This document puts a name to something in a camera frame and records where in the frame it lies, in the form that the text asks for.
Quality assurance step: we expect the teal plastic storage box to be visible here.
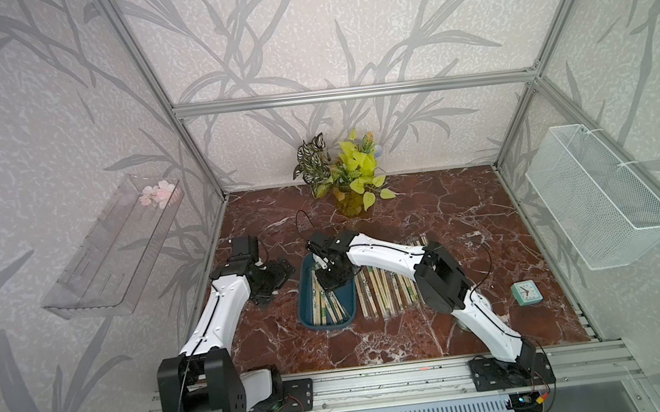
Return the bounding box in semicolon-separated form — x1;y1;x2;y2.
298;254;357;331

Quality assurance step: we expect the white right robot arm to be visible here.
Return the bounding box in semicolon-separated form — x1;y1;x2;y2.
306;230;537;372

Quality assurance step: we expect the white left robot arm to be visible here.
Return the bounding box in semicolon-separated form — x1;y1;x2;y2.
156;236;294;412

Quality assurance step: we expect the artificial green potted plant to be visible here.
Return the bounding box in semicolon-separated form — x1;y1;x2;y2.
292;130;398;218

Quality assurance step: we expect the pink artificial flower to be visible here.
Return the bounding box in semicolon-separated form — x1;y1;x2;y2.
138;179;180;209

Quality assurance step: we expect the round canister with green label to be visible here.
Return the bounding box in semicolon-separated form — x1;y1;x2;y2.
470;290;493;314

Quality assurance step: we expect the small teal alarm clock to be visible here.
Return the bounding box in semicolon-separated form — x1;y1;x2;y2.
511;279;544;306

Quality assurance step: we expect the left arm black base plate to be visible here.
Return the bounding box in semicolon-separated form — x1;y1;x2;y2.
249;378;315;412

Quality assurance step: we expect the aluminium front rail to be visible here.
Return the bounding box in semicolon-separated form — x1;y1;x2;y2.
137;337;648;412

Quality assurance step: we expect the clear acrylic wall shelf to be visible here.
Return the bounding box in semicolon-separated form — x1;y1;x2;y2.
41;174;184;320

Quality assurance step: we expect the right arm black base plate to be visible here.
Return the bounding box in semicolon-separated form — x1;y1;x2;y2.
467;352;557;392

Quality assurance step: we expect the white wire mesh basket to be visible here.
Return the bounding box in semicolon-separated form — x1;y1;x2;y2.
526;124;660;271

